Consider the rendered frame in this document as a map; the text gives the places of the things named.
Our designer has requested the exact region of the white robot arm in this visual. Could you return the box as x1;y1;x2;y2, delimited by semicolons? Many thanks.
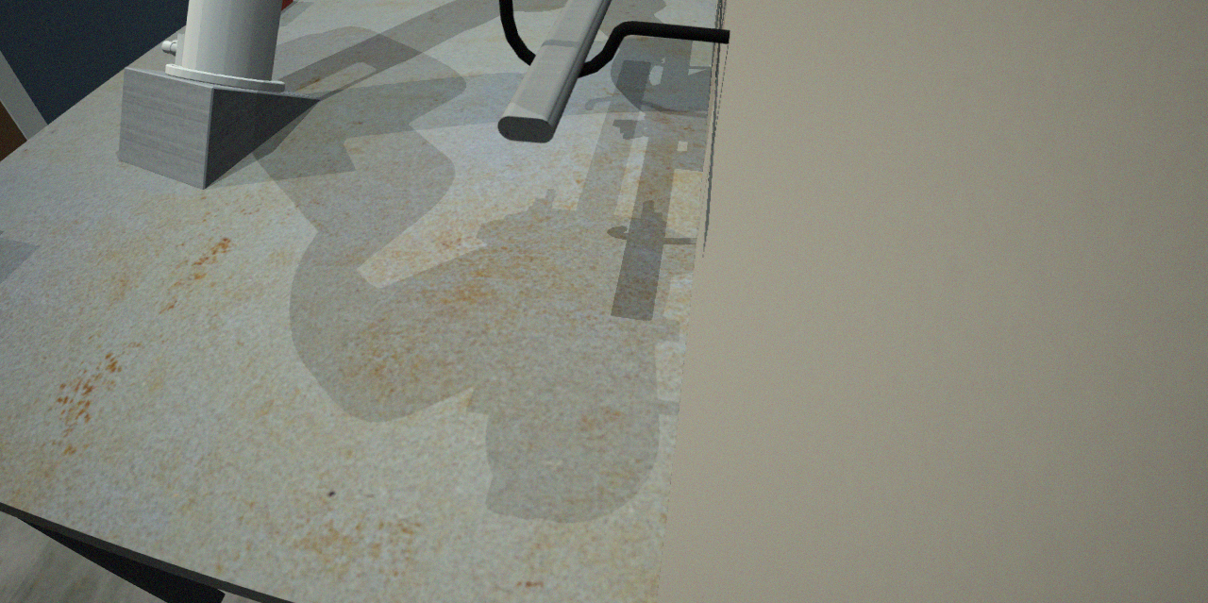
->
161;0;285;92

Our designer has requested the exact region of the beige wall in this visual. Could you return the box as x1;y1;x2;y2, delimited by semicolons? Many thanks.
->
656;0;1208;603

